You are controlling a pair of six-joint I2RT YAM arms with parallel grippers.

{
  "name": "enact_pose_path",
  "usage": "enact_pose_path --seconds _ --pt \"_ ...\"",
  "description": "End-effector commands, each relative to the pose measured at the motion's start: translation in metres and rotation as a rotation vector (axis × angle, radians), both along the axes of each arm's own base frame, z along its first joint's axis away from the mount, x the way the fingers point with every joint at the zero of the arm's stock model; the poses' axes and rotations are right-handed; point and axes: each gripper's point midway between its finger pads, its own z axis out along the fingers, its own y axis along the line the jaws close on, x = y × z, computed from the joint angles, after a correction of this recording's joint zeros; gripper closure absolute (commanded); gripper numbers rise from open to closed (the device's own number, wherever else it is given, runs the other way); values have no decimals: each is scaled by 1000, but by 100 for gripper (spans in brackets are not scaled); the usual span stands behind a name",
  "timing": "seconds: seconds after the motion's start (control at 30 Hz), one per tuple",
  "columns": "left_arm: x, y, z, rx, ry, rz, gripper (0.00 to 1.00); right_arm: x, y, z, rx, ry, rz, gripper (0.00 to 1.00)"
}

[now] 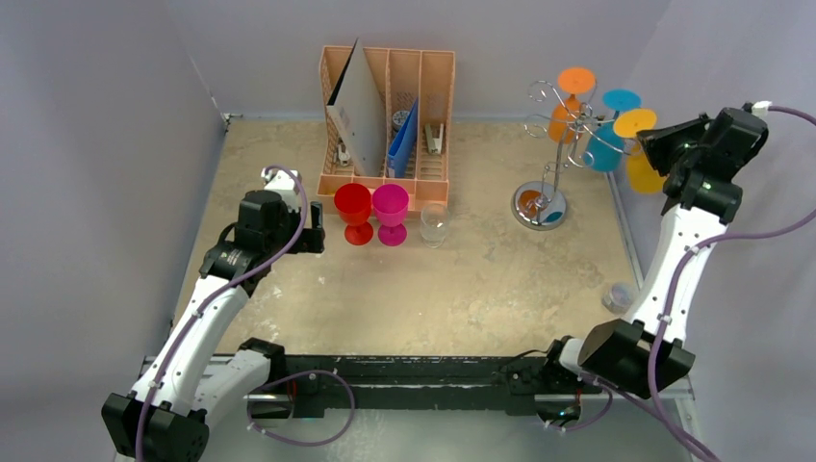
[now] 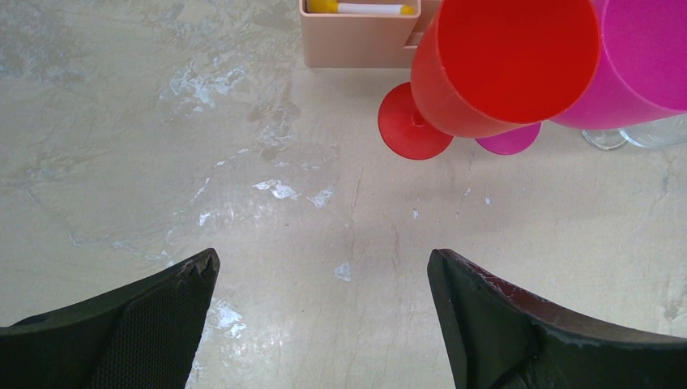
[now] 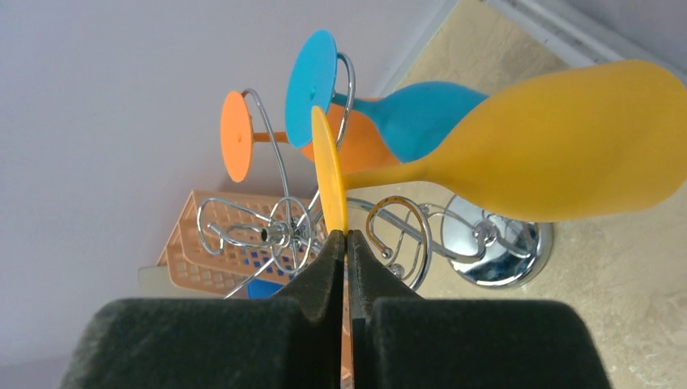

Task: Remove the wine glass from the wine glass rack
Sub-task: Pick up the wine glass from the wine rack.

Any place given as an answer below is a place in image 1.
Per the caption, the grey stapler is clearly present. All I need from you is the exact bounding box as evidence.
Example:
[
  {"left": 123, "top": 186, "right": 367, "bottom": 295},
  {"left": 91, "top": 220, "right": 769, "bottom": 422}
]
[{"left": 424, "top": 123, "right": 445, "bottom": 155}]

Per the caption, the clear glass wine glass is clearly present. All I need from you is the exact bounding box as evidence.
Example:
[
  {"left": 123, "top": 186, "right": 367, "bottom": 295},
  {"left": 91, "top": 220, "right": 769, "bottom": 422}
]
[{"left": 421, "top": 203, "right": 450, "bottom": 248}]

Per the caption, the peach plastic desk organizer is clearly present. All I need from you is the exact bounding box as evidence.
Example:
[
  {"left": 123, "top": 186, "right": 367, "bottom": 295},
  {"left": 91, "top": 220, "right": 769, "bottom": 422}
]
[{"left": 317, "top": 41, "right": 455, "bottom": 218}]

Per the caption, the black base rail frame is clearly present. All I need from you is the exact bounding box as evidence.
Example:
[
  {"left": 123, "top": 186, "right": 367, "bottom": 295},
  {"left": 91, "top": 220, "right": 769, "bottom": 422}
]
[{"left": 137, "top": 339, "right": 693, "bottom": 423}]

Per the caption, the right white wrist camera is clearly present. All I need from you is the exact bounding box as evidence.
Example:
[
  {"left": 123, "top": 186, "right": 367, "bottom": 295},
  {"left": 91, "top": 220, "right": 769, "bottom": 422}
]
[{"left": 742, "top": 100, "right": 773, "bottom": 118}]

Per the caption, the chrome wine glass rack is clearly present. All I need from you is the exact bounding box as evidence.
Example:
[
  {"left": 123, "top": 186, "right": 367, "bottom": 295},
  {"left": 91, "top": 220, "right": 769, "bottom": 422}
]
[{"left": 511, "top": 80, "right": 613, "bottom": 231}]

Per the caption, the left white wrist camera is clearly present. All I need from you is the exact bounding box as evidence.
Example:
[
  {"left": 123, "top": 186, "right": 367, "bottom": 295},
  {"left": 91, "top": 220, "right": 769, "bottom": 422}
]
[{"left": 261, "top": 167, "right": 302, "bottom": 212}]

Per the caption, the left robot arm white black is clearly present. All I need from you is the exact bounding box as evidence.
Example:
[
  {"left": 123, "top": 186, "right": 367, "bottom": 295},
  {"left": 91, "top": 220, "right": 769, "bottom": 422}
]
[{"left": 101, "top": 189, "right": 325, "bottom": 461}]

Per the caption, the tape roll in organizer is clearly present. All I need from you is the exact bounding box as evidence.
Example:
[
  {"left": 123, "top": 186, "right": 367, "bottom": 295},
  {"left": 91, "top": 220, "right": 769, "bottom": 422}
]
[{"left": 391, "top": 110, "right": 411, "bottom": 133}]

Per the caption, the small clear jar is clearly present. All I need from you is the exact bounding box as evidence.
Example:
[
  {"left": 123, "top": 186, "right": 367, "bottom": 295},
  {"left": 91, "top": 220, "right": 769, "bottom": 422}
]
[{"left": 601, "top": 282, "right": 638, "bottom": 316}]

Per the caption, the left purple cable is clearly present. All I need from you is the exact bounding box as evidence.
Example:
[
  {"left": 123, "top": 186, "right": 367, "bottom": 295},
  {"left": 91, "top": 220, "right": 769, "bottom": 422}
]
[{"left": 135, "top": 164, "right": 357, "bottom": 462}]

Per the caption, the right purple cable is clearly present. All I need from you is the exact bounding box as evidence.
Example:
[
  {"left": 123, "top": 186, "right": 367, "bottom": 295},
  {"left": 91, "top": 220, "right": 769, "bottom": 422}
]
[{"left": 545, "top": 103, "right": 816, "bottom": 462}]

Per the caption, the blue folder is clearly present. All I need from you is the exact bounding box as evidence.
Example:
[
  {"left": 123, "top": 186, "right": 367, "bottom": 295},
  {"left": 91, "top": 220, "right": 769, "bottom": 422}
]
[{"left": 386, "top": 100, "right": 419, "bottom": 178}]

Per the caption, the blue wine glass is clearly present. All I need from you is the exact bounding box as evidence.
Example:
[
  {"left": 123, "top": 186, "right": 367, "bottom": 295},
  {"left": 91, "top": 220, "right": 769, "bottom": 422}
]
[{"left": 582, "top": 89, "right": 642, "bottom": 173}]

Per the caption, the yellow wine glass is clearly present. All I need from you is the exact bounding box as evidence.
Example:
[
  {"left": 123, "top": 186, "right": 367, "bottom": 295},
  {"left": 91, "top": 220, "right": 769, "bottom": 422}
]
[{"left": 613, "top": 108, "right": 665, "bottom": 194}]

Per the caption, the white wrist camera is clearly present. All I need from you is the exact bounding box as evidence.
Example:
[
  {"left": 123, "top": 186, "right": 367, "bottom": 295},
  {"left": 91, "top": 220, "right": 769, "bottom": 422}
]
[
  {"left": 742, "top": 100, "right": 773, "bottom": 118},
  {"left": 261, "top": 167, "right": 302, "bottom": 212}
]

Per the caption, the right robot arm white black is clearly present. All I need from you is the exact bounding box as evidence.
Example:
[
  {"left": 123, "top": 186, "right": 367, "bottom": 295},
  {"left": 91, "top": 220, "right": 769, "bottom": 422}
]
[{"left": 540, "top": 103, "right": 769, "bottom": 398}]

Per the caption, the grey white folder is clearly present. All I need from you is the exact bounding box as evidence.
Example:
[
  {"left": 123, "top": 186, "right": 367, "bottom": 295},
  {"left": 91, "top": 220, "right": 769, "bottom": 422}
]
[{"left": 325, "top": 39, "right": 387, "bottom": 177}]

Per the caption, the pink wine glass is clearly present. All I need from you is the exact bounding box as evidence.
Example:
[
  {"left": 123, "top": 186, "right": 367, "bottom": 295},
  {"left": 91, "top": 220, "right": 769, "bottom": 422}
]
[{"left": 371, "top": 184, "right": 410, "bottom": 246}]

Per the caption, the purple cable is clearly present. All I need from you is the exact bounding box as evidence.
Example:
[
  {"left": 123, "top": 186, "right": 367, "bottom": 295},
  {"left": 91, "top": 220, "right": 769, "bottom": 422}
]
[
  {"left": 545, "top": 103, "right": 816, "bottom": 462},
  {"left": 135, "top": 164, "right": 357, "bottom": 462}
]

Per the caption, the orange wine glass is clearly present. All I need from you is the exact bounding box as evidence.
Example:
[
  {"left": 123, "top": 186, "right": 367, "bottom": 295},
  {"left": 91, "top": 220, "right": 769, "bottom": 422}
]
[{"left": 548, "top": 67, "right": 597, "bottom": 144}]

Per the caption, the red wine glass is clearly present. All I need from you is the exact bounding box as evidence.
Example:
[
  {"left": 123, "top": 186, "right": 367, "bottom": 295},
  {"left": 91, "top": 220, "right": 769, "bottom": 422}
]
[{"left": 333, "top": 183, "right": 373, "bottom": 245}]

